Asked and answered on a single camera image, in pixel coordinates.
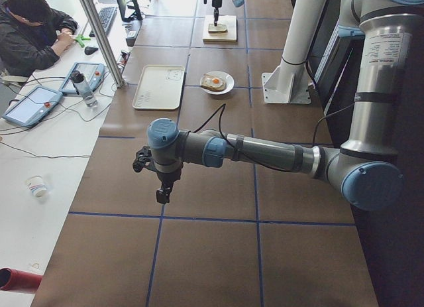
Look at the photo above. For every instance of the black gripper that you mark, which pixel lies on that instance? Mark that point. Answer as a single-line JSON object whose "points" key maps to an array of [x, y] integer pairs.
{"points": [[168, 178], [216, 2]]}

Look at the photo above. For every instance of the brown bread slice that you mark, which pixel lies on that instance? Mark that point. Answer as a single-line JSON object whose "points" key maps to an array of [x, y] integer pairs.
{"points": [[217, 29]]}

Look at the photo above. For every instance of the white round plate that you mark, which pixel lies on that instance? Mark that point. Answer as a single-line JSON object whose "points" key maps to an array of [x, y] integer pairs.
{"points": [[227, 77]]}

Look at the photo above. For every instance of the wooden cutting board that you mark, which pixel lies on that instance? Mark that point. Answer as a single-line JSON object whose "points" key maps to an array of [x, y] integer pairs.
{"points": [[230, 35]]}

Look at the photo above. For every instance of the fried egg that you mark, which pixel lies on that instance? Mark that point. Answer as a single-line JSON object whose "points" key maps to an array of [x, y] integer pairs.
{"points": [[212, 81]]}

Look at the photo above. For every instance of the cream bear serving tray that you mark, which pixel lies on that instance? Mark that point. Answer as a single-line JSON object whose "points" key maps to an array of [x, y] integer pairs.
{"points": [[159, 88]]}

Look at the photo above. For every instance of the black monitor stand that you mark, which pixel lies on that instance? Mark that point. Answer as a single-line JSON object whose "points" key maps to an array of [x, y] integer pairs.
{"points": [[129, 10]]}

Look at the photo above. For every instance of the black keyboard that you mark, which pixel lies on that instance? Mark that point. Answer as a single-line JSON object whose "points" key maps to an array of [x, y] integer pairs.
{"points": [[107, 16]]}

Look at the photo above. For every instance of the paper cup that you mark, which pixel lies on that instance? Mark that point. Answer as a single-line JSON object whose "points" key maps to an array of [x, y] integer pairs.
{"points": [[36, 186]]}

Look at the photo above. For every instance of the black computer mouse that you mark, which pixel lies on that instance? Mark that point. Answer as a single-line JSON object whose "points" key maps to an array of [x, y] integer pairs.
{"points": [[89, 50]]}

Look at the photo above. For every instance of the clear water bottle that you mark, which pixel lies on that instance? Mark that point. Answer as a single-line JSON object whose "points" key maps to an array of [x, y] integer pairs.
{"points": [[82, 88]]}

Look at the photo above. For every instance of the far blue teach pendant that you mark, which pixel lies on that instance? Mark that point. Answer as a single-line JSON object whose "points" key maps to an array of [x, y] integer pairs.
{"points": [[93, 73]]}

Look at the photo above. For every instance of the blue teach pendant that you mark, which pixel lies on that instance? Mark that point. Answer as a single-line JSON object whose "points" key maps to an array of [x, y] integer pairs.
{"points": [[33, 107], [93, 73]]}

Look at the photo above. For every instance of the green object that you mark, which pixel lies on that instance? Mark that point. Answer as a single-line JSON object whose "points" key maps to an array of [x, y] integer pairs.
{"points": [[80, 39]]}

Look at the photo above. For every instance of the near blue teach pendant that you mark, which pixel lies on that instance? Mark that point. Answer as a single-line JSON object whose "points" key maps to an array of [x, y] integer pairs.
{"points": [[33, 107]]}

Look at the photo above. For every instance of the red cylinder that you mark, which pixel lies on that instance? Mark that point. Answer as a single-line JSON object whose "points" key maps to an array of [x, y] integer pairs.
{"points": [[19, 281]]}

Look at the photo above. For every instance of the seated person in black jacket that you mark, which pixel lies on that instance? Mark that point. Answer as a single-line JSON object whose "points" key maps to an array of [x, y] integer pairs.
{"points": [[33, 36]]}

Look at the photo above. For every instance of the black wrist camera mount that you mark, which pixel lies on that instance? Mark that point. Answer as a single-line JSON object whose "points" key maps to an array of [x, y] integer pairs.
{"points": [[143, 160]]}

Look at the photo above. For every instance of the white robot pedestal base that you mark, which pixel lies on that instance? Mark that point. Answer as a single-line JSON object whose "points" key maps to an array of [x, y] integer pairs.
{"points": [[288, 83]]}

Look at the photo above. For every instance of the aluminium frame post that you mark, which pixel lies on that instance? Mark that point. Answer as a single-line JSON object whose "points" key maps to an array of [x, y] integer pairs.
{"points": [[91, 13]]}

